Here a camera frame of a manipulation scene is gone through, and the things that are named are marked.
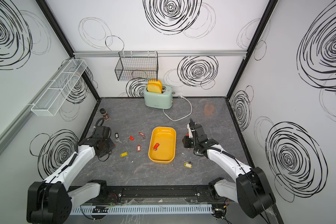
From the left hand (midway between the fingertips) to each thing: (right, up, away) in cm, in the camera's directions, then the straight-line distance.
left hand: (109, 147), depth 85 cm
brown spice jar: (-11, +22, +14) cm, 28 cm away
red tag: (+17, -2, +6) cm, 18 cm away
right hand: (+46, +4, +1) cm, 46 cm away
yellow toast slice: (+26, +40, +14) cm, 50 cm away
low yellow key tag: (+49, -11, -1) cm, 50 cm away
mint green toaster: (+32, +31, +26) cm, 51 cm away
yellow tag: (+7, -5, +4) cm, 10 cm away
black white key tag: (0, +5, +11) cm, 12 cm away
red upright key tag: (+27, -2, +6) cm, 28 cm away
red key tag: (+17, +6, +13) cm, 22 cm away
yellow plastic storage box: (+35, +4, +10) cm, 36 cm away
